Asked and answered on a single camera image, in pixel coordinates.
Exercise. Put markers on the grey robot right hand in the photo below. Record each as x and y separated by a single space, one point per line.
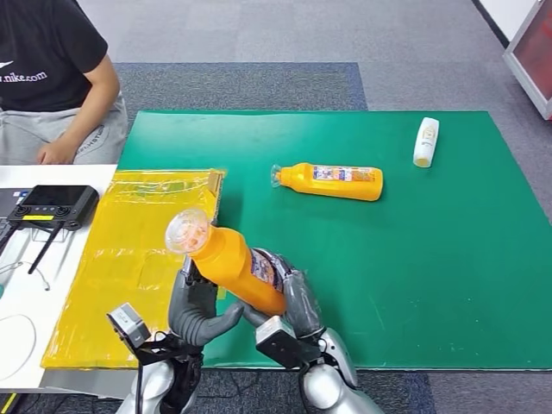
302 303

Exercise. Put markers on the small white bottle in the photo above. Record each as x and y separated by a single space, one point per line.
426 141

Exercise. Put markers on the orange bottle with clear cap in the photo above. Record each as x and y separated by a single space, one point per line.
229 263
332 184

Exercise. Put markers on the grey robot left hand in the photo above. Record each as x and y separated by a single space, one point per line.
189 311

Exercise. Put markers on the dark laptop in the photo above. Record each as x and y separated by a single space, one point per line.
10 199

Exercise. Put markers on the yellow taped cardboard sheet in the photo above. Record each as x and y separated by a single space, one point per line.
121 257

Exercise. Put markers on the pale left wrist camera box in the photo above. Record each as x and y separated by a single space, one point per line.
129 324

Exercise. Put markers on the person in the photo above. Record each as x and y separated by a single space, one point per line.
47 57

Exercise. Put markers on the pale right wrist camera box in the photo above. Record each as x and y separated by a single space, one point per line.
278 343

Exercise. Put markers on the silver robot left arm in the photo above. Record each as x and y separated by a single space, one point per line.
155 388

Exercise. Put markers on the black remote controller with antennas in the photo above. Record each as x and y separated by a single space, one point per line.
56 204

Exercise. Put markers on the person's hand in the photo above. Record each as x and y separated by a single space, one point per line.
55 152

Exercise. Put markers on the person's forearm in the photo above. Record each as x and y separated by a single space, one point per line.
93 106

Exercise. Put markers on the red panel with white frame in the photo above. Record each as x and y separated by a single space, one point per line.
535 54

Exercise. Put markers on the green table mat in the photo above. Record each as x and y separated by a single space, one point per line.
388 257

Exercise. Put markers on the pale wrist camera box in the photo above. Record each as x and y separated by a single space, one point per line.
278 343
129 324

